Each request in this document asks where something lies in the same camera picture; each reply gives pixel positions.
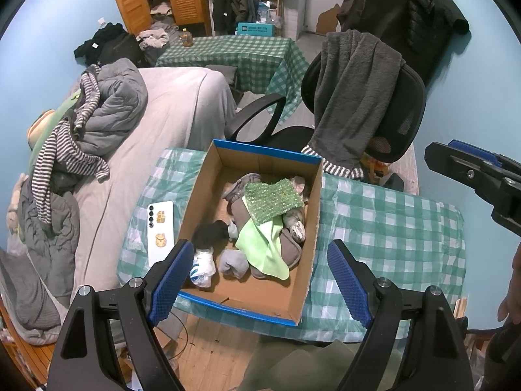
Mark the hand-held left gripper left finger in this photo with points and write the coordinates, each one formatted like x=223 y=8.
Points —
x=171 y=281

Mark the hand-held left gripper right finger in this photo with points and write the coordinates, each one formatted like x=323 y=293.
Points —
x=348 y=283

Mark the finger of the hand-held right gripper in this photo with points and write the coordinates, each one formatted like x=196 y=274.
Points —
x=476 y=152
x=456 y=163

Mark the white blue striped sock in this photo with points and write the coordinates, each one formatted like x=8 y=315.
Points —
x=202 y=269

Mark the black sock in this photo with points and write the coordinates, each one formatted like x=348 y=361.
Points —
x=209 y=234

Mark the grey-brown fleece mitt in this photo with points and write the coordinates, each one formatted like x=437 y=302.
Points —
x=291 y=252

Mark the light grey sock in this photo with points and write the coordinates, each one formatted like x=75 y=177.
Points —
x=234 y=264

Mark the white patterned sock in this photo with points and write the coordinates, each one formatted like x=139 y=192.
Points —
x=296 y=228

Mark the blue cardboard box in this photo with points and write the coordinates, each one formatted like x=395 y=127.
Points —
x=260 y=297

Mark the light green cloth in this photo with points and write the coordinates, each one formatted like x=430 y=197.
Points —
x=260 y=248

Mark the green glittery scrub cloth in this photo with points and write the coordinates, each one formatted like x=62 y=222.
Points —
x=272 y=201

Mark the beige sock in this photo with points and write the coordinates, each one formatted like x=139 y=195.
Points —
x=299 y=183

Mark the person's right hand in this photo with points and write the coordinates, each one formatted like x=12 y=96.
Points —
x=515 y=293

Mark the white smartphone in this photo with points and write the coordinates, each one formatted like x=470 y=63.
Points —
x=152 y=252

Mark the green checkered tablecloth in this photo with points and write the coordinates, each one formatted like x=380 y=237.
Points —
x=244 y=57
x=386 y=228

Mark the black office chair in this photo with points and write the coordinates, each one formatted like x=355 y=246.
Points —
x=407 y=102

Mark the orange plastic bag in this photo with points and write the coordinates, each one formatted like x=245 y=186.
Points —
x=374 y=167

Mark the person's green trousers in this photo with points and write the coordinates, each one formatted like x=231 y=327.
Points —
x=301 y=366

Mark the dark grey striped-cuff pants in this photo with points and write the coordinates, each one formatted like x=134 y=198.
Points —
x=350 y=102

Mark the grey blanket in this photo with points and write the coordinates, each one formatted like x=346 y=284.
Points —
x=49 y=232

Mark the black puffer jacket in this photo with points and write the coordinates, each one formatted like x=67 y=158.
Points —
x=407 y=16

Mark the grey striped garment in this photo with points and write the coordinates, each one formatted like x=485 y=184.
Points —
x=53 y=159

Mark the bed with grey sheet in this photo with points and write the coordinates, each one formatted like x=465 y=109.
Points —
x=175 y=106

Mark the green pillow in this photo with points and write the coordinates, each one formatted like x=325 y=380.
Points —
x=44 y=124

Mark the teal box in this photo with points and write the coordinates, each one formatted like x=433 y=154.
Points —
x=254 y=29

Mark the amber bottle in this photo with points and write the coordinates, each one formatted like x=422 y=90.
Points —
x=186 y=38

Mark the black bag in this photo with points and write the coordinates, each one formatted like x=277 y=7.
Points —
x=110 y=44

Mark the grey clothes pile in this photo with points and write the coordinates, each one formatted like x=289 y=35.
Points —
x=154 y=37

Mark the dark hanging coats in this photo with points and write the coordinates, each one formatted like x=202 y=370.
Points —
x=228 y=0

